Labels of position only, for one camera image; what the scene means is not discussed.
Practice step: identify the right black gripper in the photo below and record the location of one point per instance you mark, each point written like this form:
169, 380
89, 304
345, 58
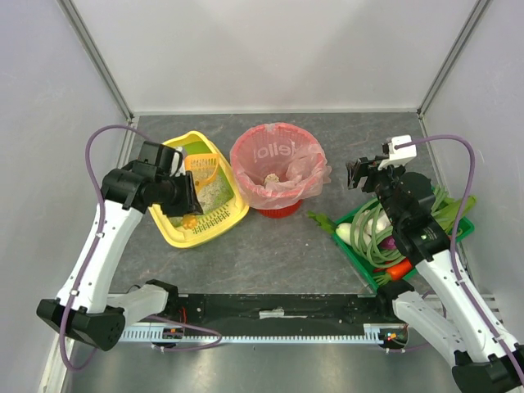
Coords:
369, 176

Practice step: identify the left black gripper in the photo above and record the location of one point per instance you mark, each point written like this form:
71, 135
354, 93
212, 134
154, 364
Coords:
180, 195

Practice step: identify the orange litter scoop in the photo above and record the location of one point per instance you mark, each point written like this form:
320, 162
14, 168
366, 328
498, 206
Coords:
208, 162

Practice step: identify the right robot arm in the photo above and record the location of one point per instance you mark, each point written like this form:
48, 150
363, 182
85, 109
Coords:
482, 354

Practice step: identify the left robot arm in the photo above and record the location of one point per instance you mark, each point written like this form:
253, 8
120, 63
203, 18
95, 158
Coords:
81, 309

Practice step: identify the cat litter sand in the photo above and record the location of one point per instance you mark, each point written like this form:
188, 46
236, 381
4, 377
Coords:
211, 196

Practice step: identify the yellow litter box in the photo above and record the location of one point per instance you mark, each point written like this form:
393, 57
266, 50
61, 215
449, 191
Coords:
216, 222

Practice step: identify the litter clump in bin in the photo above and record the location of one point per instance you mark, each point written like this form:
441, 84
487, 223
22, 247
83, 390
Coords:
271, 178

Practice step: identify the green long beans bundle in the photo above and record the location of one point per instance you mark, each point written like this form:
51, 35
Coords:
368, 246

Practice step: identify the purple onion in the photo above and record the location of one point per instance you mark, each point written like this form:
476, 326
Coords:
388, 243

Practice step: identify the white radish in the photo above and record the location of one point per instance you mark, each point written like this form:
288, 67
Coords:
343, 231

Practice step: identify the green vegetable tray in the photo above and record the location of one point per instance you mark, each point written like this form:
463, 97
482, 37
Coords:
465, 228

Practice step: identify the orange carrot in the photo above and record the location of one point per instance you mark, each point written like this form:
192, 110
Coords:
394, 273

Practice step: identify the pink plastic bin liner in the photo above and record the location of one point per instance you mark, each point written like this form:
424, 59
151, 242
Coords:
303, 172

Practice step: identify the red plastic waste basket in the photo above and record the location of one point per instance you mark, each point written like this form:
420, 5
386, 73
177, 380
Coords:
278, 210

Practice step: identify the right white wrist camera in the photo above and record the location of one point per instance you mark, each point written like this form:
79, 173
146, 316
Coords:
394, 154

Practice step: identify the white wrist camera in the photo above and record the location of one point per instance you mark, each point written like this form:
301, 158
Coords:
394, 154
177, 165

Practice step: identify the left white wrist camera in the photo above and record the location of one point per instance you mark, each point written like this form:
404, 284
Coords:
177, 165

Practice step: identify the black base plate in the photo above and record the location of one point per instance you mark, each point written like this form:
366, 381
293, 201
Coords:
205, 309

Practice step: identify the grey slotted cable duct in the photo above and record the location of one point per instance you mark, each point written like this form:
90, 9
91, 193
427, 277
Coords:
160, 333

